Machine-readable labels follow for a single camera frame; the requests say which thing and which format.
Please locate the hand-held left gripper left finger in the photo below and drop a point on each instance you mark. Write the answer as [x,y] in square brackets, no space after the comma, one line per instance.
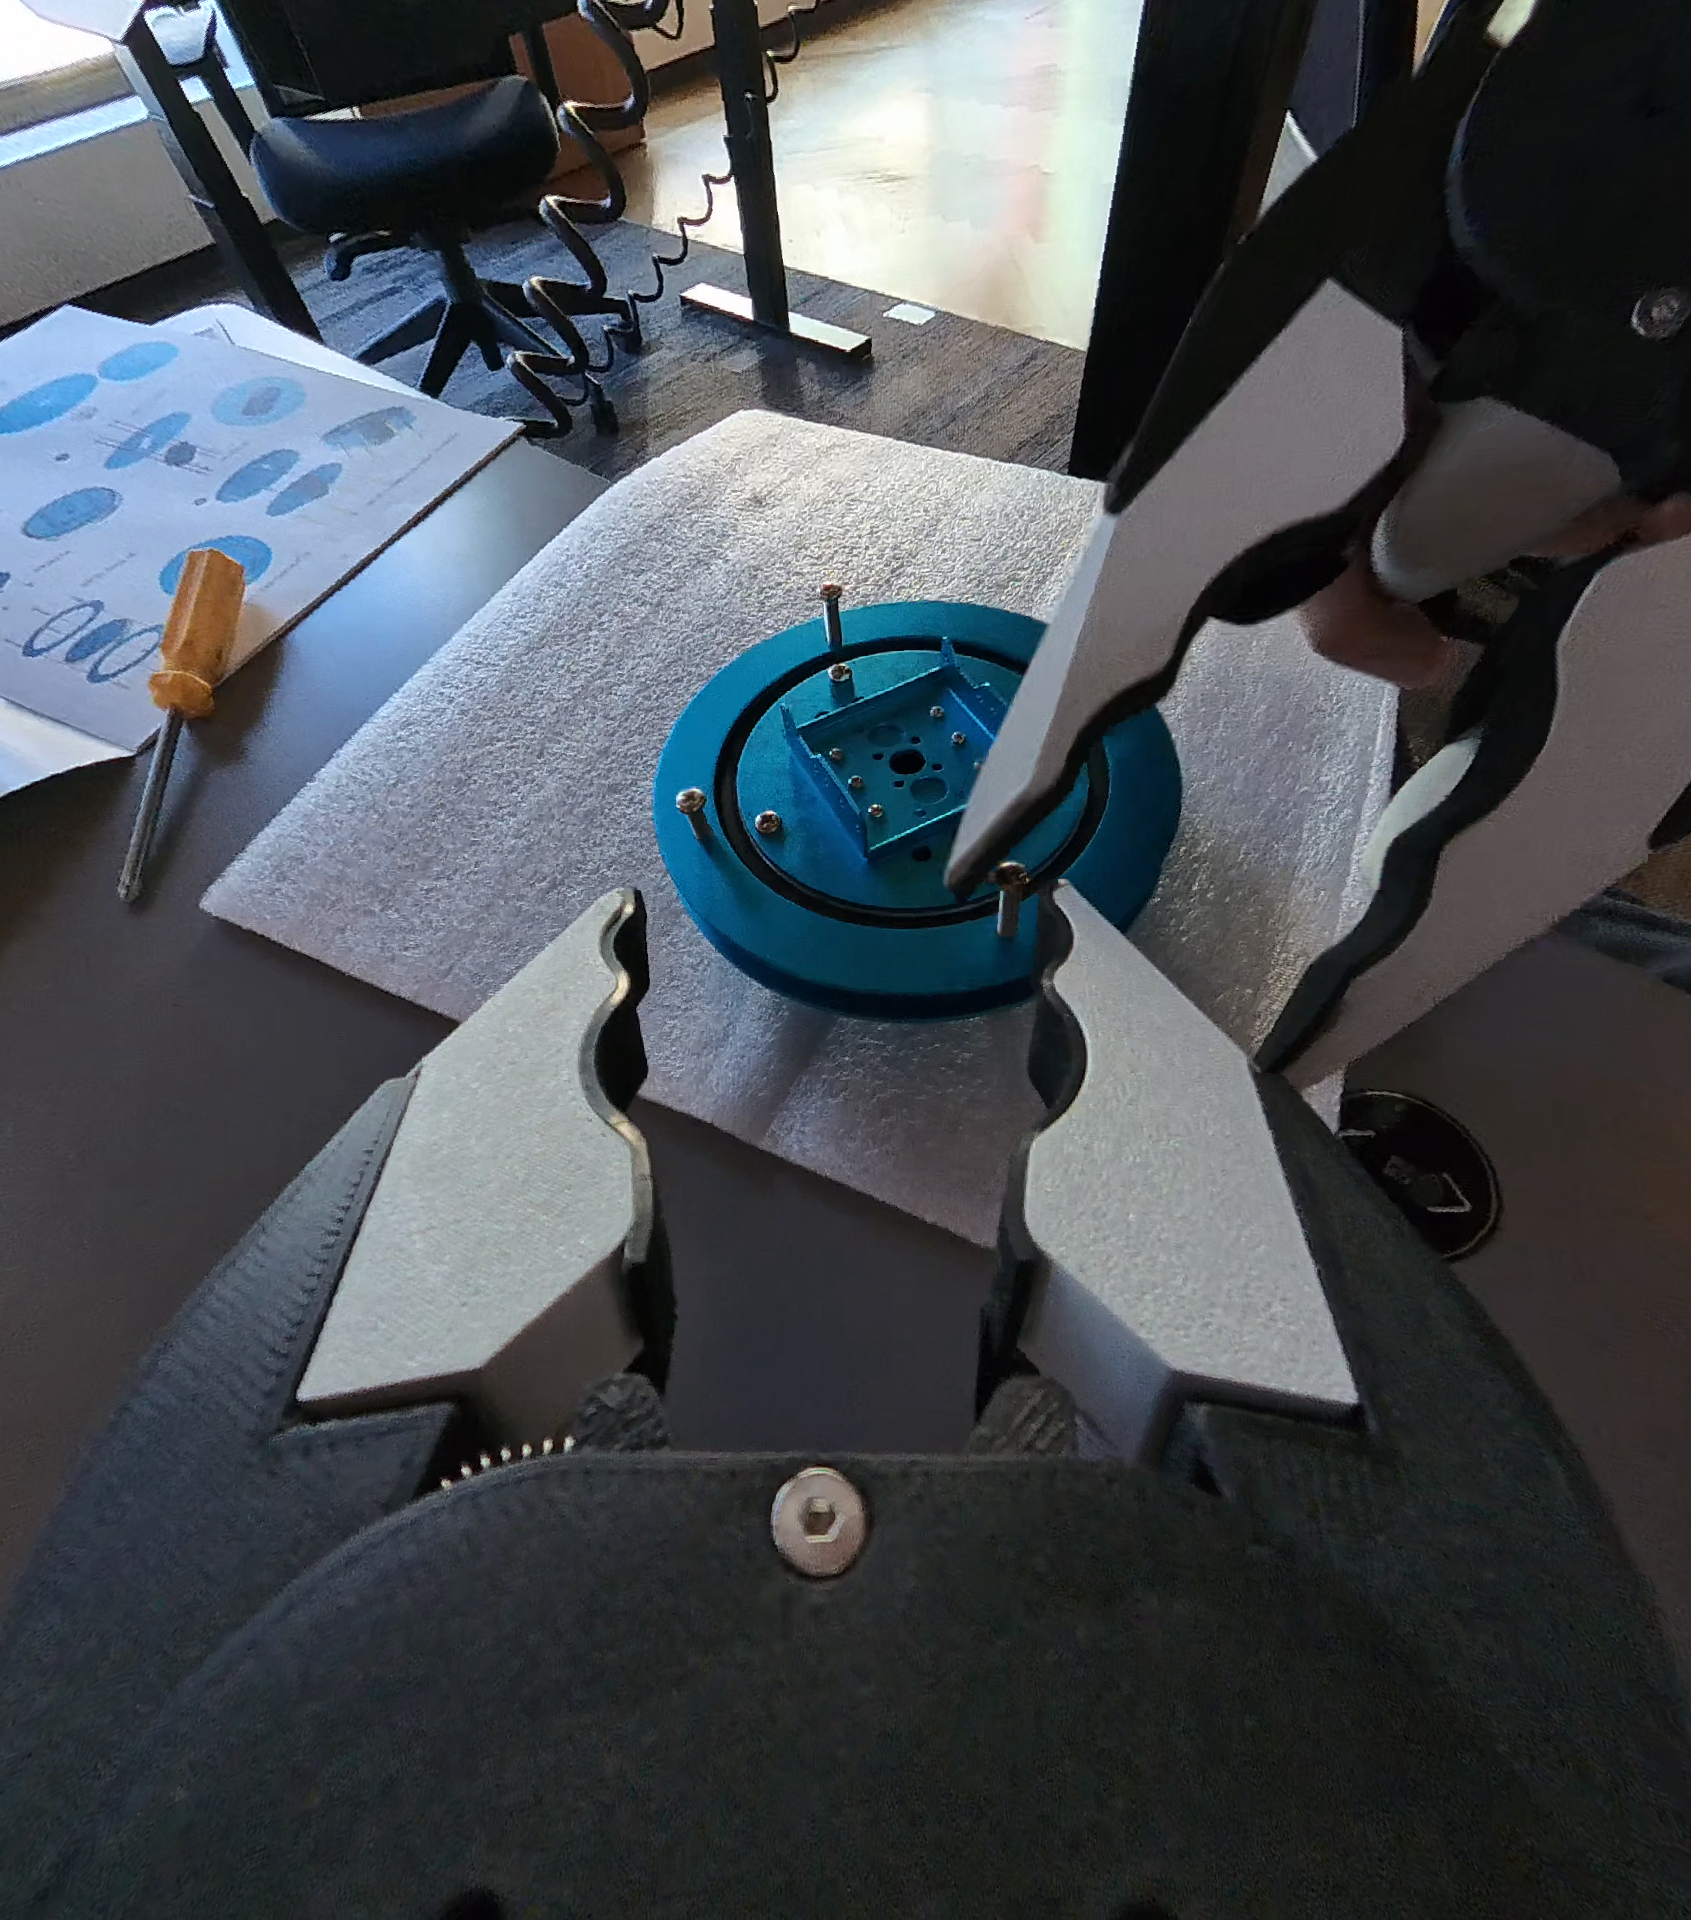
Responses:
[484,1201]

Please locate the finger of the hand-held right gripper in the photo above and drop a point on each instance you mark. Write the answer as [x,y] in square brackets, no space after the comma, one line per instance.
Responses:
[1236,465]
[1640,703]

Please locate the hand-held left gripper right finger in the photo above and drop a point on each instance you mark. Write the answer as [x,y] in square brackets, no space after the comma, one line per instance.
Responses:
[1174,1201]

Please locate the long silver machine screw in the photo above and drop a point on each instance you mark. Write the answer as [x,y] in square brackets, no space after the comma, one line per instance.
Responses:
[1010,902]
[832,616]
[696,821]

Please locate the blue round metal turntable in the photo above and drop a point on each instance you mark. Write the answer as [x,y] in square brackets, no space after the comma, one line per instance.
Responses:
[786,944]

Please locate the black desk leg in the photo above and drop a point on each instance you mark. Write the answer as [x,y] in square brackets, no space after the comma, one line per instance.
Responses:
[1190,224]

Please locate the black round desk badge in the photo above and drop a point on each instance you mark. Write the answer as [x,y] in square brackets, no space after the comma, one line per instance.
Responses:
[1424,1180]

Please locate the dark grey desk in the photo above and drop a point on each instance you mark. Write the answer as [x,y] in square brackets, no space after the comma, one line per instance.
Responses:
[111,1122]

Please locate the person's right hand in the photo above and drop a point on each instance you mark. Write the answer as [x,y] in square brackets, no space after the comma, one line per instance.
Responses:
[1386,634]

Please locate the white foam sheet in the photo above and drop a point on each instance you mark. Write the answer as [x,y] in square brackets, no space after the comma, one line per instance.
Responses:
[484,703]

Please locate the printed instruction manual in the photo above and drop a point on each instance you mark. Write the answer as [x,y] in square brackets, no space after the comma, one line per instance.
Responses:
[111,480]

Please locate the dark blue stool chair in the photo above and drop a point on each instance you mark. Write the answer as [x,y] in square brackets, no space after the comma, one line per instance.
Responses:
[411,153]

